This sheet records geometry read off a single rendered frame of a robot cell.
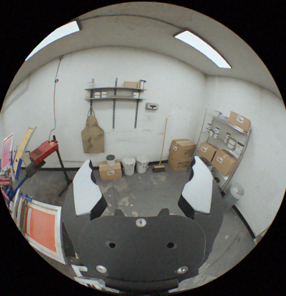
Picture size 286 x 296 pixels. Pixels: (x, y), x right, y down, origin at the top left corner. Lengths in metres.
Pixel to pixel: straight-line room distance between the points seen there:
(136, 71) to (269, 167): 3.48
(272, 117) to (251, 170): 1.34
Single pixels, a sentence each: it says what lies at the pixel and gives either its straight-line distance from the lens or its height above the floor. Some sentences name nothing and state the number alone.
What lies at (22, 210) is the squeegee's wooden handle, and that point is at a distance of 1.34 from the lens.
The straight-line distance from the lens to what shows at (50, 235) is 1.04.
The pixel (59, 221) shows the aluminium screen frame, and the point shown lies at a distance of 0.96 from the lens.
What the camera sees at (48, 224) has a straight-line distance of 1.08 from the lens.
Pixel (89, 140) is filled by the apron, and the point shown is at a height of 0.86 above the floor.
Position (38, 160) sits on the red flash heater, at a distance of 1.71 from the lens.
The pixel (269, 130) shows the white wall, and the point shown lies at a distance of 2.57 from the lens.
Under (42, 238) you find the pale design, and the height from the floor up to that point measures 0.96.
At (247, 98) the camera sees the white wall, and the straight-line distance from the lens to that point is 2.73.
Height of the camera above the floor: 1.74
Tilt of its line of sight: 28 degrees down
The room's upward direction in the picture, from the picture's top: 7 degrees clockwise
